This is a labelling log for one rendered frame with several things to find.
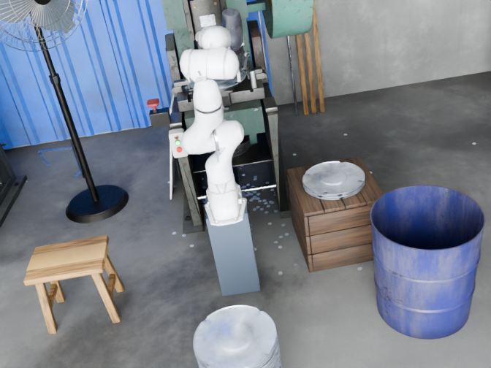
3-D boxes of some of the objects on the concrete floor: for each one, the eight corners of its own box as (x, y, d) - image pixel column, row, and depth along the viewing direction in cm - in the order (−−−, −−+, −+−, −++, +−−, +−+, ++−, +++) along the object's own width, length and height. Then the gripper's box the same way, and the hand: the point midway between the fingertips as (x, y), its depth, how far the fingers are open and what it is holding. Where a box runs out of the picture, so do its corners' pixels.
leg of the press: (300, 215, 305) (284, 58, 257) (280, 219, 305) (259, 63, 257) (278, 139, 383) (262, 7, 335) (261, 142, 383) (244, 11, 335)
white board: (169, 199, 337) (169, 108, 305) (175, 158, 379) (175, 75, 348) (171, 199, 337) (172, 108, 305) (176, 158, 379) (177, 75, 348)
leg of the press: (204, 231, 305) (170, 77, 257) (183, 234, 305) (145, 81, 257) (202, 151, 383) (175, 22, 335) (185, 154, 383) (156, 25, 335)
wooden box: (386, 258, 266) (386, 198, 248) (309, 272, 265) (303, 214, 247) (362, 211, 300) (359, 155, 282) (292, 224, 299) (286, 169, 281)
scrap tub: (492, 334, 221) (506, 239, 195) (388, 350, 221) (388, 258, 195) (451, 265, 256) (457, 177, 231) (361, 280, 257) (358, 193, 231)
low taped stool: (47, 335, 255) (22, 281, 237) (57, 299, 275) (34, 246, 257) (122, 323, 255) (101, 267, 237) (126, 287, 275) (107, 234, 258)
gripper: (221, 51, 251) (226, 87, 271) (250, 46, 251) (253, 83, 271) (219, 40, 255) (224, 77, 275) (247, 35, 255) (250, 72, 275)
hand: (238, 74), depth 270 cm, fingers closed
